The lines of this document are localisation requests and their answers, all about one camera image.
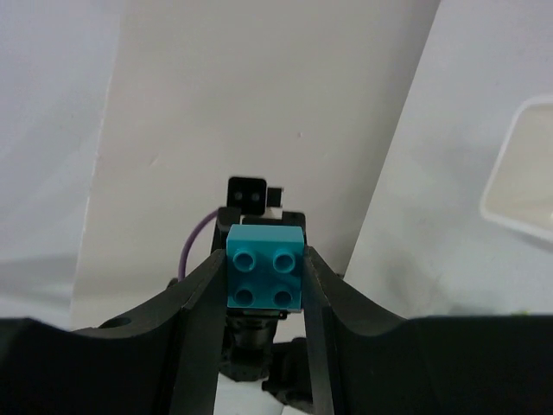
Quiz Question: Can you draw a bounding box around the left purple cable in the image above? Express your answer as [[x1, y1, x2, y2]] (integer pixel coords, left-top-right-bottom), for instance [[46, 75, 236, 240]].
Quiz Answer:
[[177, 211, 221, 280]]

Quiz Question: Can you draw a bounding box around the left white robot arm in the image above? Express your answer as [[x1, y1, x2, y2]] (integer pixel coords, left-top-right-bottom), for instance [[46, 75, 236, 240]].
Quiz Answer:
[[171, 207, 307, 381]]

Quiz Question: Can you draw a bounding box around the blue square lego brick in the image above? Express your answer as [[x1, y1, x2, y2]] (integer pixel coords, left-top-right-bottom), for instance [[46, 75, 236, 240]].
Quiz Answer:
[[226, 224, 305, 312]]

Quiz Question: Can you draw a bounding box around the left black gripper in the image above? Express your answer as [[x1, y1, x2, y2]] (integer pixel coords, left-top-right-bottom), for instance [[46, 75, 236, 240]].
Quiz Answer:
[[209, 206, 310, 323]]

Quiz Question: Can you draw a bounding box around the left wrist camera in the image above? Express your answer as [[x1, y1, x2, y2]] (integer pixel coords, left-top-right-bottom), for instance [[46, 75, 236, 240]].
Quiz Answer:
[[226, 176, 284, 218]]

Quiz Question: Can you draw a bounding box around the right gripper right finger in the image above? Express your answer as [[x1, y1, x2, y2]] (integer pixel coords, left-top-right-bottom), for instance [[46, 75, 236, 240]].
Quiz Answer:
[[302, 247, 552, 414]]

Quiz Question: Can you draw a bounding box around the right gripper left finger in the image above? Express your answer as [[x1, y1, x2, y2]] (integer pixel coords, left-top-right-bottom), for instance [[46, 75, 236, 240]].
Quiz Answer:
[[1, 250, 226, 414]]

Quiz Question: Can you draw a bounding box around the white compartment tray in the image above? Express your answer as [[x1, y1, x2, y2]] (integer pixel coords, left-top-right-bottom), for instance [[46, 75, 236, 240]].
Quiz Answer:
[[480, 95, 552, 243]]

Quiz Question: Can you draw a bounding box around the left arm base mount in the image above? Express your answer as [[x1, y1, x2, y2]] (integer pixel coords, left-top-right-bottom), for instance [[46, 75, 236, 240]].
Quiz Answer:
[[261, 337, 314, 414]]

